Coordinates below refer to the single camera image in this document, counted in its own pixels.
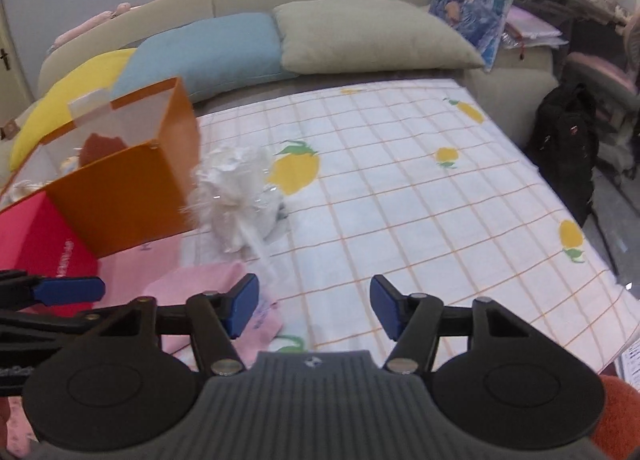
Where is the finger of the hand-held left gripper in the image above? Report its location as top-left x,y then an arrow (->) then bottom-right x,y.
0,304 -> 132,356
0,270 -> 107,311

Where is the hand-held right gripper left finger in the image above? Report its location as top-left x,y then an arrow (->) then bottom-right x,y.
99,274 -> 260,375

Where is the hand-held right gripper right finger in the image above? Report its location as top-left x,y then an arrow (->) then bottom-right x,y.
370,275 -> 533,375

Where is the pink cloth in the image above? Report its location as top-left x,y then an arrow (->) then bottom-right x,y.
97,260 -> 283,356

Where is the orange cardboard box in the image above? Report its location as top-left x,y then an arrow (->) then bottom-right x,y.
0,77 -> 202,261

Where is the white plastic bag bundle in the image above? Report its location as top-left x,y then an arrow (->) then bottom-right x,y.
182,144 -> 290,261

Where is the red box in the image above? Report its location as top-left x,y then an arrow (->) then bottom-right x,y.
0,190 -> 103,318

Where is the checked lemon print sheet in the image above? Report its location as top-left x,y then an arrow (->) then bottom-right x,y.
100,77 -> 640,376

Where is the reddish brown plush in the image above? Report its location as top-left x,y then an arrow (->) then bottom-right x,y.
81,134 -> 126,168

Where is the yellow pillow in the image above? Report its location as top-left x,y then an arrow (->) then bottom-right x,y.
10,47 -> 138,173

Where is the black backpack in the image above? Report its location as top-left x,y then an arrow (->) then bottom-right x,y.
525,84 -> 601,228

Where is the white printed paper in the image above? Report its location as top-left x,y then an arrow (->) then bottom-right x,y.
617,337 -> 640,388

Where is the light blue pillow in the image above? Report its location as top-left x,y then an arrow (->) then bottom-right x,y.
110,12 -> 301,105

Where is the orange fuzzy cushion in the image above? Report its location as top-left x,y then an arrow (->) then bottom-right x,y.
590,374 -> 640,458

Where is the pink plush toy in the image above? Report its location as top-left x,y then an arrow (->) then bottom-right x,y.
50,2 -> 132,48

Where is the beige pillow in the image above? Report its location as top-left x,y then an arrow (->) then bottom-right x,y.
272,0 -> 486,74

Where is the blue printed pillow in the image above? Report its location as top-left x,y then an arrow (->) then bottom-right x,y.
429,0 -> 523,73

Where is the stack of pink papers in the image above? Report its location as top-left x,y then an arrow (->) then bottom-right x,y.
505,7 -> 568,48

